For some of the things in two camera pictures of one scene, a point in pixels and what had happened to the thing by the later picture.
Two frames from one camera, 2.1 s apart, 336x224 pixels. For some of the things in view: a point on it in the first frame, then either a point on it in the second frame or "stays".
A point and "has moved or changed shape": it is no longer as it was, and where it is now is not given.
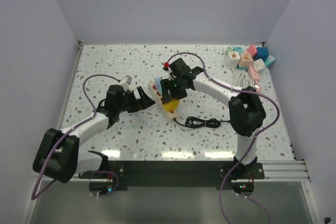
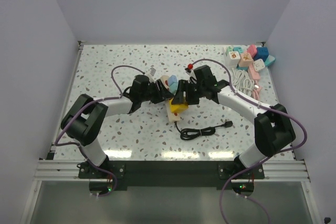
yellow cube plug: [171, 105] has moved or changed shape
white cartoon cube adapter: [232, 60] stays
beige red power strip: [171, 115] has moved or changed shape
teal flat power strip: [270, 60] stays
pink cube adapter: [252, 50] stays
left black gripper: [138, 105] → [161, 94]
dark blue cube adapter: [262, 53] stays
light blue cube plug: [157, 82] has moved or changed shape
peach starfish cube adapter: [245, 60] stays
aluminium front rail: [275, 171] stays
